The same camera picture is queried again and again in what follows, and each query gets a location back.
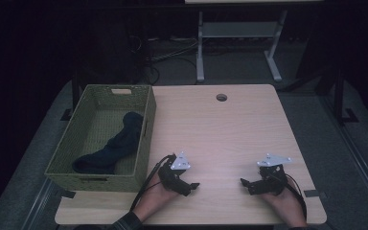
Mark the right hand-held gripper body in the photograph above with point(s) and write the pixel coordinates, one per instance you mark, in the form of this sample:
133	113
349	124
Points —
273	182

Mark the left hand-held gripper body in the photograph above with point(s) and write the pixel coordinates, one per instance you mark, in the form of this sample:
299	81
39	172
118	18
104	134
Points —
169	179

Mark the dark knit hat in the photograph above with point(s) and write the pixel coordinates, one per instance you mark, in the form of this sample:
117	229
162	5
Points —
121	143

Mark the green woven basket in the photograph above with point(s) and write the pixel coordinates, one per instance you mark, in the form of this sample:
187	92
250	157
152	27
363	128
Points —
108	140

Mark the person's left hand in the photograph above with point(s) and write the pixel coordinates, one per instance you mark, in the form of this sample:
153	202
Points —
153	198

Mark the person's right hand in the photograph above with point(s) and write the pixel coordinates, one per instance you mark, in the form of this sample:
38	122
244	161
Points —
287	206

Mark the black tape strip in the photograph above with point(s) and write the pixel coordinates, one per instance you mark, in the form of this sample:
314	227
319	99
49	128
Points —
313	193
66	193

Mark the white metal stand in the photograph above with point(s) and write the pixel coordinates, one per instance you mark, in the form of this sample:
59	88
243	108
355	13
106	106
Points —
236	29

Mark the metal floor rail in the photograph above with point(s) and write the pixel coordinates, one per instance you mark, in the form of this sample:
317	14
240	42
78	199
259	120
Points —
357	150
38	204

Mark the black floor bracket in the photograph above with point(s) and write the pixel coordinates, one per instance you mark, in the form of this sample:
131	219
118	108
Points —
66	115
350	115

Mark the black frame post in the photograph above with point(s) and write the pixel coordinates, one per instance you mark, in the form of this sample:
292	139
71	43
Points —
339	96
75	91

